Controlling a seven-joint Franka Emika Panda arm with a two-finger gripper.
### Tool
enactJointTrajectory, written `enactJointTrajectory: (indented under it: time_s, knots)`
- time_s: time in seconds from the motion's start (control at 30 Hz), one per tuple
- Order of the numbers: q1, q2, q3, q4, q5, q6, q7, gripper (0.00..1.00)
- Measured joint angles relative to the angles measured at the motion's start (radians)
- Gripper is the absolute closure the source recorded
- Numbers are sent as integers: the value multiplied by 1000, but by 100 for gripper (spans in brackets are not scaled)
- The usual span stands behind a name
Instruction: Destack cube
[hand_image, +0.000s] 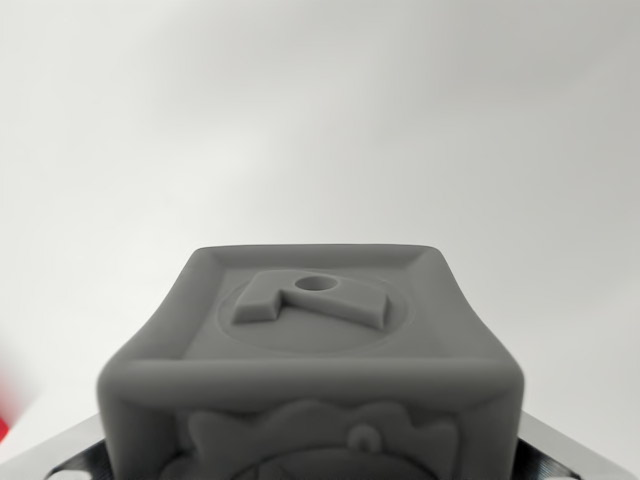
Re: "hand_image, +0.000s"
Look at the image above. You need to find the black-padded silver gripper left finger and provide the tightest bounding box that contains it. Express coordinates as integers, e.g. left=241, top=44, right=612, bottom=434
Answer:
left=19, top=413, right=109, bottom=480

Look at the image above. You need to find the black-padded silver gripper right finger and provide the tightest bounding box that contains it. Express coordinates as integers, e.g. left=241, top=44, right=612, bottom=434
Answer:
left=513, top=411, right=599, bottom=480

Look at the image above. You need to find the grey embossed rubber cube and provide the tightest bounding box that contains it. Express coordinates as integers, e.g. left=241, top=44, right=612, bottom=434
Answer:
left=97, top=243, right=526, bottom=480

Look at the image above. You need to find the red rubber cube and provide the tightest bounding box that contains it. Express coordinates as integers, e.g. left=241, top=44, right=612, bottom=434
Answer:
left=0, top=372, right=20, bottom=451

